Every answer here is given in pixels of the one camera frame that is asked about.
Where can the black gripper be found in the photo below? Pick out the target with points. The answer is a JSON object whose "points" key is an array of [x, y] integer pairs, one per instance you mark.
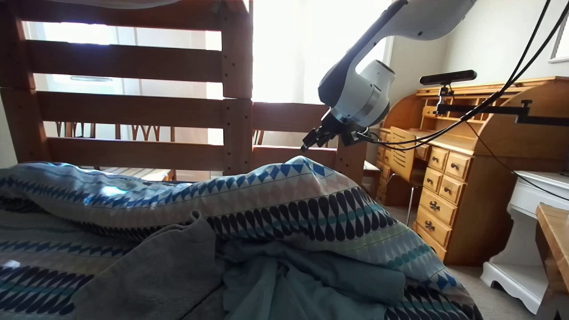
{"points": [[330, 129]]}

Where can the patterned blue blanket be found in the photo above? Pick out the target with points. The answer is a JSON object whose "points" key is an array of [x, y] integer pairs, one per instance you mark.
{"points": [[61, 227]]}

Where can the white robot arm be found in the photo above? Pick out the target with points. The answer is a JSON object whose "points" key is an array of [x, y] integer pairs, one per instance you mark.
{"points": [[358, 101]]}

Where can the light blue sheet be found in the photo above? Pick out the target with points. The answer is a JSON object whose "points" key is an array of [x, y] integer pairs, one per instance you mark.
{"points": [[274, 282]]}

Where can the wooden roll-top desk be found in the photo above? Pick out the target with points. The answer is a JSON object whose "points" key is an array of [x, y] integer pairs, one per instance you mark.
{"points": [[466, 172]]}

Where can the grey towel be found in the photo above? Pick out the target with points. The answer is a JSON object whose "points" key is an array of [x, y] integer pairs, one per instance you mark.
{"points": [[170, 277]]}

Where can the white side table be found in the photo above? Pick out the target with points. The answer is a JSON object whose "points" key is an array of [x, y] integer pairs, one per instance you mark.
{"points": [[518, 269]]}

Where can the light wooden table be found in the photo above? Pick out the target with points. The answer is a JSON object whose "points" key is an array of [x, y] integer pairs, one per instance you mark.
{"points": [[552, 237]]}

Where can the black camera bar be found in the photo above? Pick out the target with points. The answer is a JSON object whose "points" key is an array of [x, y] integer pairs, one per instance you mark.
{"points": [[445, 79]]}

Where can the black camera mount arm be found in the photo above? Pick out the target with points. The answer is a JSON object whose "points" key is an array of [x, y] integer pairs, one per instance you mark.
{"points": [[488, 108]]}

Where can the wooden bunk bed frame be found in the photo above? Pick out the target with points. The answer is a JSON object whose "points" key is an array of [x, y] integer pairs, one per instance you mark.
{"points": [[41, 124]]}

